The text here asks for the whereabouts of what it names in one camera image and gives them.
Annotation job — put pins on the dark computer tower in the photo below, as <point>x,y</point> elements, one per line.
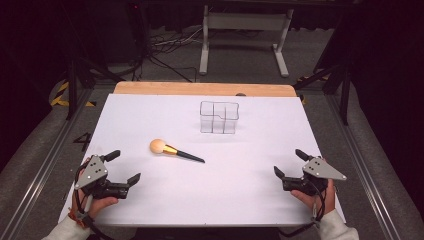
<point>137,30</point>

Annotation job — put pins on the yellow black floor tape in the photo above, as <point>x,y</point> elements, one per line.
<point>60,96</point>

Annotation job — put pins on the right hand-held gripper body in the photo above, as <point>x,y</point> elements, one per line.
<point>320,170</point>

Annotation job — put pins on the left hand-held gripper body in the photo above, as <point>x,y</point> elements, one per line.
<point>91,173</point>

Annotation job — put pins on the white table sheet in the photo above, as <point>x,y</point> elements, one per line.
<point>216,186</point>

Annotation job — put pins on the white metal stand frame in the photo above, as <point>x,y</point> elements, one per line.
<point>245,20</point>

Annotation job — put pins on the aluminium floor rail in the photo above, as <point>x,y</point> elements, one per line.
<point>43,170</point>
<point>363,166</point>

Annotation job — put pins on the person's left hand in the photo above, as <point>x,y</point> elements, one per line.
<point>100,203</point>

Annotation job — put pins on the clear acrylic organizer box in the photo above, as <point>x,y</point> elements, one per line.
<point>219,116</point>

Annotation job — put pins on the black tripod stand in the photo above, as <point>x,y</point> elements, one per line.
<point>72,83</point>
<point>345,90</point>

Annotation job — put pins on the wooden table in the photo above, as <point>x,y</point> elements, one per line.
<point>200,89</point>

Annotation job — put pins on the person's right hand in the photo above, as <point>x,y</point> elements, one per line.
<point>308,199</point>

